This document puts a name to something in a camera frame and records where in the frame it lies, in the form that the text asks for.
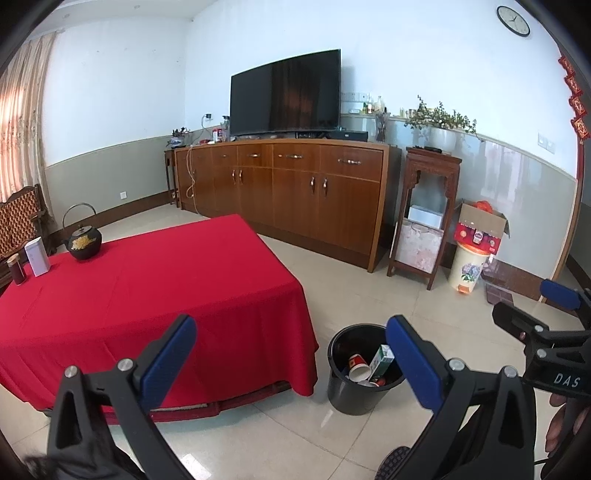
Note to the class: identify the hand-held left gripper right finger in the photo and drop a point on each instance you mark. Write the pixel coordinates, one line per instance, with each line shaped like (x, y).
(413, 369)

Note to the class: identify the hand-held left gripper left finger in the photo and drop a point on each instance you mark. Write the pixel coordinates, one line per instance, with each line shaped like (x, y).
(168, 364)

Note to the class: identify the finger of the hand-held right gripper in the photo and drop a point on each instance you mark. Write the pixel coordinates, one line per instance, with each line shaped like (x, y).
(512, 318)
(561, 293)

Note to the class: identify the printed paper carton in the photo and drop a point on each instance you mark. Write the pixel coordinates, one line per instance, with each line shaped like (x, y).
(381, 364)

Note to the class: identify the red and white paper cup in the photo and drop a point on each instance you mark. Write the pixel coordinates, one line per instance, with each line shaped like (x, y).
(358, 362)

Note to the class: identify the black trash bin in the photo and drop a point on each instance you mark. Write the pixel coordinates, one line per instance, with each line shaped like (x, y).
(351, 397)

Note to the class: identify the person's right hand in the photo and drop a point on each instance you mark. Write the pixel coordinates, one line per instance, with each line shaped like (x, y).
(558, 424)

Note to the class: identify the cream floral pedal bin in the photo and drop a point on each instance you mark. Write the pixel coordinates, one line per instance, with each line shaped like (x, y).
(468, 272)

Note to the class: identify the red tablecloth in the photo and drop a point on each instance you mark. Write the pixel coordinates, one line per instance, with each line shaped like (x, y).
(161, 286)

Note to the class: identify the person's dark mesh shoe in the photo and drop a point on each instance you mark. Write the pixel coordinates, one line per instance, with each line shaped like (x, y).
(392, 461)

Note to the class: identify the cardboard box with red print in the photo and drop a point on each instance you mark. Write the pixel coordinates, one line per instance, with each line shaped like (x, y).
(478, 224)

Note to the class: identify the orange bag in cardboard box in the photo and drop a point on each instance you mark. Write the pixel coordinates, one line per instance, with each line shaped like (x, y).
(483, 205)

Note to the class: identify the pink patterned bag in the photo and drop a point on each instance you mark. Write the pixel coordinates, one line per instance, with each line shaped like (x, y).
(418, 249)

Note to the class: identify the black cast iron teapot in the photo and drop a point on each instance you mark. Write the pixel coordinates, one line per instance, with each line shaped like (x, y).
(84, 244)

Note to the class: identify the white tin box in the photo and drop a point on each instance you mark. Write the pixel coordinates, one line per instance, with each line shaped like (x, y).
(37, 258)

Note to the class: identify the carved wooden stand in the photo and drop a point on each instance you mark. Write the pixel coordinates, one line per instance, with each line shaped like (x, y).
(434, 161)

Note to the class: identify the dark brown canister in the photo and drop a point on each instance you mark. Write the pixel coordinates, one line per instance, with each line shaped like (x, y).
(17, 272)

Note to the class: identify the small dark side table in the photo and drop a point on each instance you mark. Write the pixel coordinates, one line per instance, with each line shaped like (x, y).
(170, 175)

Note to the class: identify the white planter pot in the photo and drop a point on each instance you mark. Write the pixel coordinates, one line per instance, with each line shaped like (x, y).
(443, 141)

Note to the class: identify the red hanging decoration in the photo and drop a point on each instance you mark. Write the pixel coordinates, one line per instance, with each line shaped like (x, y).
(577, 97)

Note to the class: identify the long wooden cabinet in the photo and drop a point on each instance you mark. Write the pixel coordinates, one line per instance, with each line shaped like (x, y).
(286, 194)

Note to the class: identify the wooden bench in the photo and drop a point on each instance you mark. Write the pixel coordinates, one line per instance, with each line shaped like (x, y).
(21, 217)

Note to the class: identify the green leafy plant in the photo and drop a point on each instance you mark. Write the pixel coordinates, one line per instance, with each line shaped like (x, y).
(438, 117)

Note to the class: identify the small potted plant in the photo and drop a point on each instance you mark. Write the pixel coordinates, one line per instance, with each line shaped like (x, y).
(179, 138)

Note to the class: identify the glass vase with twigs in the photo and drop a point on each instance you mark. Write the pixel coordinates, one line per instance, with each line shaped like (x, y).
(381, 127)

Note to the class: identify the black soundbar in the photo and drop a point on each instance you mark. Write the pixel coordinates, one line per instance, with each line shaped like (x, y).
(351, 136)

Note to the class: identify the clear pitcher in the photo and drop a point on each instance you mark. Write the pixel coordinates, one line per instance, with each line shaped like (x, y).
(225, 128)

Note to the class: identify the cluster of small bottles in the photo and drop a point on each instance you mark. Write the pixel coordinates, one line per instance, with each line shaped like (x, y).
(374, 105)

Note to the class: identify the patterned beige curtain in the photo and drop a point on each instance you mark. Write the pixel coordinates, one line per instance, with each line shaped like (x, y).
(21, 115)

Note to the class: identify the black flat television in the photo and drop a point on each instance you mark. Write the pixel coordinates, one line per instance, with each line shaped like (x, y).
(286, 92)

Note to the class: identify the white wall switch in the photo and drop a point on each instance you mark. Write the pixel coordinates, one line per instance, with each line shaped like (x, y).
(547, 143)

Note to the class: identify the round wall clock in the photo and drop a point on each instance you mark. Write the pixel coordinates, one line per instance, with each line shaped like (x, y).
(513, 21)

